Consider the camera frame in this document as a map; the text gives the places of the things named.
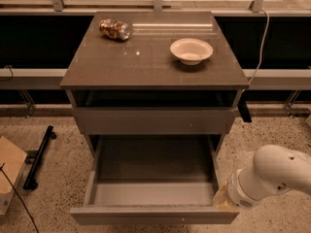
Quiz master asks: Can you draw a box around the white bowl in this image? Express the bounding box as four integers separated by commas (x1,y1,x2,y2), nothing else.
170,38,213,66

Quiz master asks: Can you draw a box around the grey drawer cabinet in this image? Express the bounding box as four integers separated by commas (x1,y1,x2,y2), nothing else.
60,11,249,150

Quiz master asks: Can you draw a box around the black metal bar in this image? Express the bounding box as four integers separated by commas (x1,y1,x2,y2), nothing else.
23,125,56,190

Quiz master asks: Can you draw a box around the white cable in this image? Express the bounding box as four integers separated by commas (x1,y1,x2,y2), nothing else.
246,8,270,85

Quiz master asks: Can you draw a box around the crushed soda can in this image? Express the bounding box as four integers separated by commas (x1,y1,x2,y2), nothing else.
99,18,130,41

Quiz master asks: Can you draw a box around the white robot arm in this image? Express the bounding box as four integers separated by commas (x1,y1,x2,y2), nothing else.
213,145,311,213

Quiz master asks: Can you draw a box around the black cable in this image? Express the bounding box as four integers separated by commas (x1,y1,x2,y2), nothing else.
0,162,40,233

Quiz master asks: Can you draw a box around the grey drawer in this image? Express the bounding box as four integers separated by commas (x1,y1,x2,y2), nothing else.
73,108,237,135
70,136,237,225

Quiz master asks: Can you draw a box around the grey top drawer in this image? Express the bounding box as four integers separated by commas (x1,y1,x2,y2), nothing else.
73,108,237,135

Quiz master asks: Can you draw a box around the cardboard box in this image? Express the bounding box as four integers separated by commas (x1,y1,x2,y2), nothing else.
0,136,27,216

